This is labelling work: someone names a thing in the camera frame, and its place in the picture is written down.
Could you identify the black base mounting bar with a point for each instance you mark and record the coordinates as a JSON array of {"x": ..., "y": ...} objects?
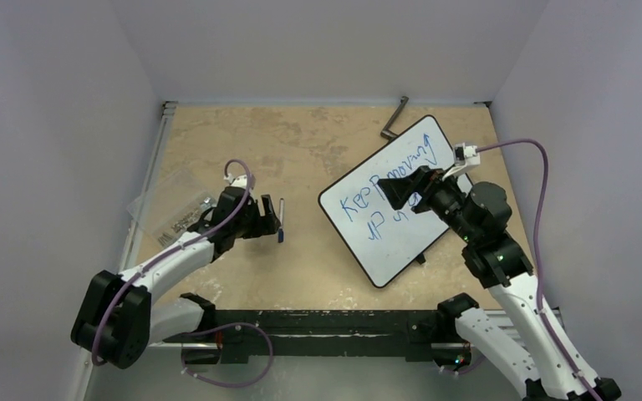
[{"x": 414, "y": 335}]

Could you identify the clear plastic bag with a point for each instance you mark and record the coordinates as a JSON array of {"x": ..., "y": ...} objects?
[{"x": 167, "y": 209}]

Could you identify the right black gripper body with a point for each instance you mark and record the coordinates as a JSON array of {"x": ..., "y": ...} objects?
[{"x": 428, "y": 185}]

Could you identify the aluminium frame rail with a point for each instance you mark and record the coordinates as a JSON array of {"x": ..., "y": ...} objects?
[{"x": 135, "y": 234}]

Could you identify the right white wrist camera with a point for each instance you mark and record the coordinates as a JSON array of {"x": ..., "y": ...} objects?
[{"x": 466, "y": 157}]

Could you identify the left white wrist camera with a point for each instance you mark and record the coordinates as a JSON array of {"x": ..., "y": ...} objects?
[{"x": 238, "y": 182}]

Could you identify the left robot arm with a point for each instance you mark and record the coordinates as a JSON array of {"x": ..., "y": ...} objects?
[{"x": 118, "y": 318}]

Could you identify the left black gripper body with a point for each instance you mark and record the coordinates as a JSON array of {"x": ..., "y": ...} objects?
[{"x": 252, "y": 224}]

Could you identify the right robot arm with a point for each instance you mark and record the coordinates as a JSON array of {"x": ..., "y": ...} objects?
[{"x": 542, "y": 364}]

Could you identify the blue whiteboard marker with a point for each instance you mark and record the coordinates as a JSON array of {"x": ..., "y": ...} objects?
[{"x": 281, "y": 220}]

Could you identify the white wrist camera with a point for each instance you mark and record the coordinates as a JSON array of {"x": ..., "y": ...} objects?
[
  {"x": 466, "y": 157},
  {"x": 238, "y": 182}
]

